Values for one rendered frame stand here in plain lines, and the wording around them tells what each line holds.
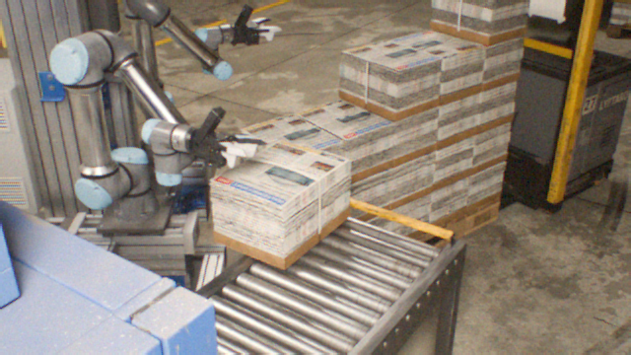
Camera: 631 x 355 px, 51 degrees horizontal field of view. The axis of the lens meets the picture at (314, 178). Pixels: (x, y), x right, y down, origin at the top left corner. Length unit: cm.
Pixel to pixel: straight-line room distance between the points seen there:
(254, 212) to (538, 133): 243
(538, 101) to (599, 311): 129
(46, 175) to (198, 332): 186
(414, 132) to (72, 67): 165
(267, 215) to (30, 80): 94
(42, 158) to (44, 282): 173
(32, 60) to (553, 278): 255
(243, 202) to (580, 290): 199
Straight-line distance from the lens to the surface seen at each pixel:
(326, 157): 218
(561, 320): 328
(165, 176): 196
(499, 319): 320
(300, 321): 186
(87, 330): 73
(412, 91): 298
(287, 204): 192
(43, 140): 248
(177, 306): 73
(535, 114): 408
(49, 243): 88
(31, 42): 237
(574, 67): 369
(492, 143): 359
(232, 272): 204
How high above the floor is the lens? 200
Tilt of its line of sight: 28 degrees down
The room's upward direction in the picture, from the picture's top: straight up
